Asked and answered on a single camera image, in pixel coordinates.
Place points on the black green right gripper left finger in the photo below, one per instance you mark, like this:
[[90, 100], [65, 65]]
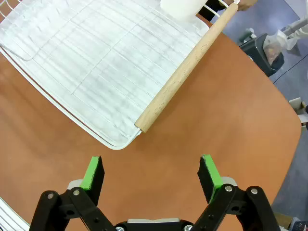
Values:
[[91, 178]]

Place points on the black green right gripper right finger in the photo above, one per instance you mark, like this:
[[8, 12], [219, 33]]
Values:
[[211, 175]]

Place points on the white plastic drain tray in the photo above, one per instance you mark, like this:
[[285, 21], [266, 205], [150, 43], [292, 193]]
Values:
[[96, 72]]

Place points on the white plastic utensil holder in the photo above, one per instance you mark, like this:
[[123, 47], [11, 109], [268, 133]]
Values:
[[180, 9]]

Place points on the person's left hand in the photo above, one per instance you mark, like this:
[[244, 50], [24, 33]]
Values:
[[246, 4]]

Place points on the white ribbed object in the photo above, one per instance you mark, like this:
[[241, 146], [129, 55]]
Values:
[[9, 216]]

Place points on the small white block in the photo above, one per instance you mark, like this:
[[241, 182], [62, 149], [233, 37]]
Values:
[[295, 104]]

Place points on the black bin with bag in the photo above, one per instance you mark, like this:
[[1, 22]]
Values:
[[257, 55]]

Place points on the clear plastic bag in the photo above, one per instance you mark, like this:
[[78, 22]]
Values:
[[276, 45]]

